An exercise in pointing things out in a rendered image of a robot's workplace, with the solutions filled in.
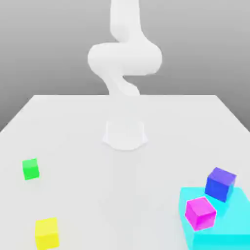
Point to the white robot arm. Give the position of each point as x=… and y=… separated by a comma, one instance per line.
x=125, y=56

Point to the large cyan box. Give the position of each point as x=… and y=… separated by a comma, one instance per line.
x=230, y=224

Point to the small yellow cube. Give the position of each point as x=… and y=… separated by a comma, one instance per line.
x=46, y=233

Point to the small magenta cube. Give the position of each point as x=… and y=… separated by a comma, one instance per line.
x=201, y=213

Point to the small green cube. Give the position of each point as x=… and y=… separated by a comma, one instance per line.
x=30, y=169

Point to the small blue cube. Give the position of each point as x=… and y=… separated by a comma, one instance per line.
x=218, y=185

